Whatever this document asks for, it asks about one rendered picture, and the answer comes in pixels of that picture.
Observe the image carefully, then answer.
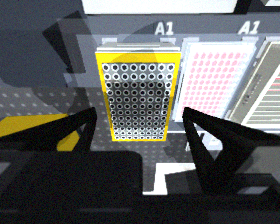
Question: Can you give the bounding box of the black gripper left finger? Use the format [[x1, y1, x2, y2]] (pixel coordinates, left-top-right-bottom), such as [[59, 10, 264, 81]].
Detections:
[[0, 107, 97, 151]]

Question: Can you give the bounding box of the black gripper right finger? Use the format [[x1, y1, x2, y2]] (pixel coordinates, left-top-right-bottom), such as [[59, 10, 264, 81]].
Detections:
[[182, 106, 280, 194]]

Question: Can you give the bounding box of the yellow waste bin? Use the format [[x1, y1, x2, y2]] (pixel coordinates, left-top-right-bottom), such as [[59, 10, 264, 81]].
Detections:
[[0, 114, 79, 151]]

